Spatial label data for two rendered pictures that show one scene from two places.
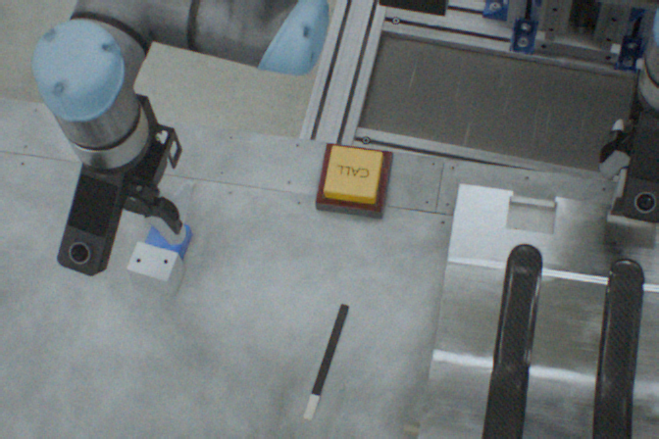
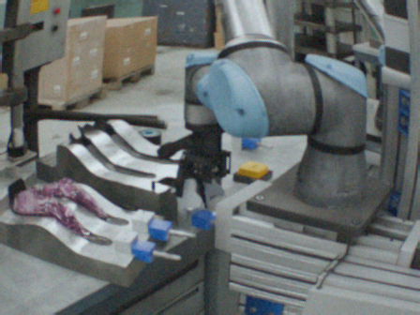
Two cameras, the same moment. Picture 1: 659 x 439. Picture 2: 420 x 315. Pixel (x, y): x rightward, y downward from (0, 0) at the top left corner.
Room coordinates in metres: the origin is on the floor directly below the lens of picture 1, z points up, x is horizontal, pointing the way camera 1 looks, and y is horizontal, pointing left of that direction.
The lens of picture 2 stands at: (0.89, -1.59, 1.43)
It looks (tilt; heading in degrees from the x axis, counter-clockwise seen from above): 20 degrees down; 103
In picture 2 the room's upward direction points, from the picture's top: 1 degrees clockwise
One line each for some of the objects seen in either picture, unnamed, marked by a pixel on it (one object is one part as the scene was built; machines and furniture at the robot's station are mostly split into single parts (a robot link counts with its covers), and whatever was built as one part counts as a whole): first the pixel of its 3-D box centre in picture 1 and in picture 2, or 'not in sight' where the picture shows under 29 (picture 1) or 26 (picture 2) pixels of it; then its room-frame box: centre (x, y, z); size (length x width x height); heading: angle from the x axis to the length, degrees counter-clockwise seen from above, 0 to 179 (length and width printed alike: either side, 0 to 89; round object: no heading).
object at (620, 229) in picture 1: (629, 232); (169, 188); (0.50, -0.32, 0.87); 0.05 x 0.05 x 0.04; 71
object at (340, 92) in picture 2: not in sight; (335, 97); (0.88, -0.65, 1.20); 0.13 x 0.12 x 0.14; 28
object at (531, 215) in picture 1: (531, 219); not in sight; (0.54, -0.22, 0.87); 0.05 x 0.05 x 0.04; 71
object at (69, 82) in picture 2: not in sight; (50, 62); (-2.04, 3.40, 0.47); 1.22 x 0.80 x 0.94; 166
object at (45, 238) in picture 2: not in sight; (52, 217); (0.27, -0.56, 0.86); 0.50 x 0.26 x 0.11; 179
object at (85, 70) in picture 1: (87, 82); not in sight; (0.59, 0.19, 1.22); 0.09 x 0.08 x 0.11; 154
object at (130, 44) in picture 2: not in sight; (97, 51); (-1.87, 4.40, 0.37); 1.20 x 0.82 x 0.74; 170
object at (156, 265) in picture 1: (171, 232); (254, 142); (0.61, 0.18, 0.83); 0.13 x 0.05 x 0.05; 153
